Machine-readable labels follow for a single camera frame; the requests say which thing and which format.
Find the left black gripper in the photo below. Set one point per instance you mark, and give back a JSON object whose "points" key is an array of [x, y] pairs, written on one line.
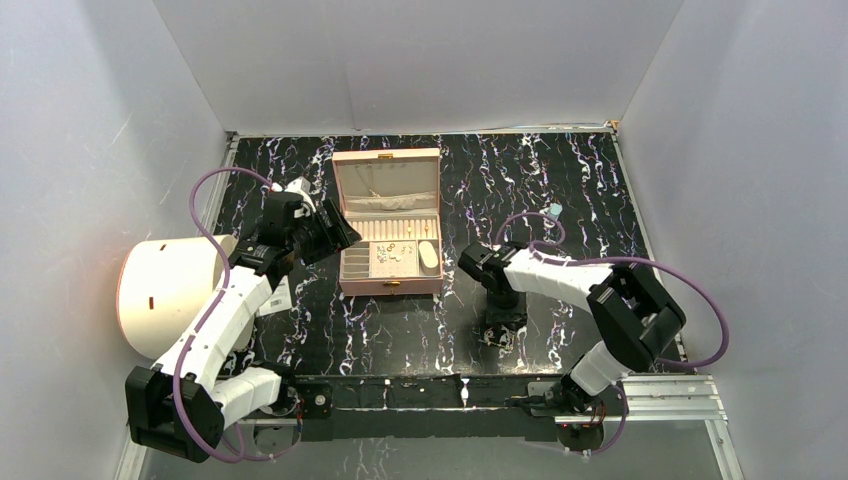
{"points": [[337, 238]]}

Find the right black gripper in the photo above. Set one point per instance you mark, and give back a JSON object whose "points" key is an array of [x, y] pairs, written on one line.
{"points": [[518, 314]]}

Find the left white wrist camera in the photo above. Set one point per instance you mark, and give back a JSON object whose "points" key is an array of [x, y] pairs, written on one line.
{"points": [[297, 191]]}

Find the white oval watch pillow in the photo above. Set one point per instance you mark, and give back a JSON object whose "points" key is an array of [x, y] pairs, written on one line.
{"points": [[428, 257]]}

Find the gold pendant jewelry cluster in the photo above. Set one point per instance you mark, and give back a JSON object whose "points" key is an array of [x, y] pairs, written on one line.
{"points": [[501, 340]]}

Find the pink jewelry box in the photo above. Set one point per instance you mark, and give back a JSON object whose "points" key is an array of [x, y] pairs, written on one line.
{"points": [[392, 198]]}

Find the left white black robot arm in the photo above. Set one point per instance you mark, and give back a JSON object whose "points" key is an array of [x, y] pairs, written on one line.
{"points": [[178, 405]]}

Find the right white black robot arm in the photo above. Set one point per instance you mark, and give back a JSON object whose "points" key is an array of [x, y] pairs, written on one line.
{"points": [[635, 315]]}

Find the aluminium frame rail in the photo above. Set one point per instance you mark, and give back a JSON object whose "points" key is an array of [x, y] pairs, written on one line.
{"points": [[675, 427]]}

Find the white cylindrical bucket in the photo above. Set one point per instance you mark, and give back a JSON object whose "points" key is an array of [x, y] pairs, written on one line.
{"points": [[164, 285]]}

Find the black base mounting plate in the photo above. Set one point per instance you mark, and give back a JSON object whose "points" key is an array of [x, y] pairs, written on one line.
{"points": [[442, 406]]}

